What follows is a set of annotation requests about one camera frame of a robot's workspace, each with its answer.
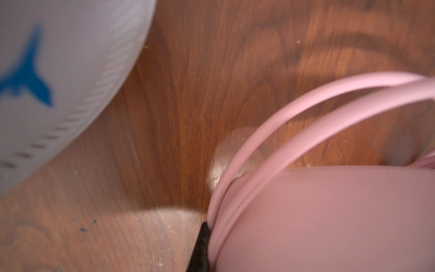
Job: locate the pink headphones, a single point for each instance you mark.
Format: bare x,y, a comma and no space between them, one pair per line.
327,219

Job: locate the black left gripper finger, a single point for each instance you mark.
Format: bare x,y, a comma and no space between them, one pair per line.
199,258

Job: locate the white headphones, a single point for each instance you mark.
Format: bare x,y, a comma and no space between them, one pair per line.
62,62

